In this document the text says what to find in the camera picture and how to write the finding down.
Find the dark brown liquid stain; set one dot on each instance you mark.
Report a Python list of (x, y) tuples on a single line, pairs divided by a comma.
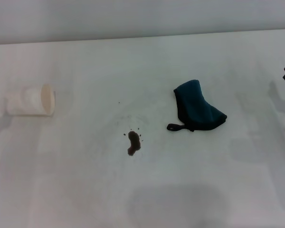
[(133, 142)]

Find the white paper cup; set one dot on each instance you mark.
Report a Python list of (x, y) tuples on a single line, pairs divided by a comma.
[(26, 102)]

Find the blue rag with black trim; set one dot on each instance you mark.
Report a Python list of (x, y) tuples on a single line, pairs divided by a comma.
[(194, 102)]

